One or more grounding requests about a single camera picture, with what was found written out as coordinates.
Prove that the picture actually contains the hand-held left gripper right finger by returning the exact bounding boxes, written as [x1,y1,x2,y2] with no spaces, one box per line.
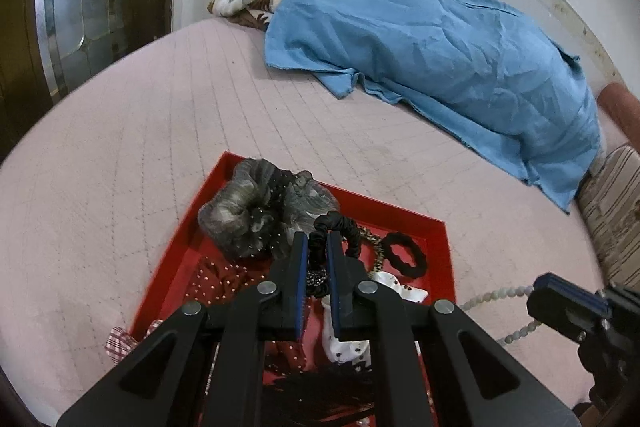
[326,236,582,427]

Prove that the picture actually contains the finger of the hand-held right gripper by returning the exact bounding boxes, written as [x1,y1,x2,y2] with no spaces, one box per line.
[535,273,612,314]
[526,288,603,344]

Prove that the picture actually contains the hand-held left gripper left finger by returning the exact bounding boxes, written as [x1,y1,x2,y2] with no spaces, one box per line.
[56,232,309,427]

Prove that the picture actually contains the pearl bead necklace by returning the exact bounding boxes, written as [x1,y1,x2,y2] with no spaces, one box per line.
[459,284,543,348]

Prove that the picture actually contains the white spotted scrunchie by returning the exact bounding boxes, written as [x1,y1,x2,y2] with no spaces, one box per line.
[320,271,430,363]

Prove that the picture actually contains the black satin scrunchie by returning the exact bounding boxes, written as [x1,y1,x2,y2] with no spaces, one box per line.
[307,213,362,273]

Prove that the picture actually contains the red polka dot scrunchie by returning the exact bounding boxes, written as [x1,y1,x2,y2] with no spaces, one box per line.
[187,257,311,375]

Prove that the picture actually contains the red tray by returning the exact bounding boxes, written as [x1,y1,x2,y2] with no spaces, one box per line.
[129,151,457,427]

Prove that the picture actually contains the striped pillow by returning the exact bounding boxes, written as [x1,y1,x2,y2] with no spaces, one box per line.
[575,144,640,288]

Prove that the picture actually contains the grey sheer scrunchie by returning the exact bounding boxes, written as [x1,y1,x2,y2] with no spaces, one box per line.
[197,158,341,263]

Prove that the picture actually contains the black fringed hair accessory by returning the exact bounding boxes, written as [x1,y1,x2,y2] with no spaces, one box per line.
[265,359,376,427]

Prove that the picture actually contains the plaid scrunchie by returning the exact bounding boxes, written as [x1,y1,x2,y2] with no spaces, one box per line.
[105,319,166,364]

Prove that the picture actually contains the pink quilted bed sheet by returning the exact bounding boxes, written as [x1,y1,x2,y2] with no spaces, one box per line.
[0,17,621,423]

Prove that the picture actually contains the blue cloth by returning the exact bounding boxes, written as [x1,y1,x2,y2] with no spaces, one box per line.
[263,0,602,214]

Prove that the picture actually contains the black beaded hair tie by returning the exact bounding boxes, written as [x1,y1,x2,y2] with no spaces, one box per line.
[305,269,333,298]

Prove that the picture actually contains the leopard print hair tie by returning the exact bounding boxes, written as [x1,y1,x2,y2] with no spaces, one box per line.
[357,227,386,280]

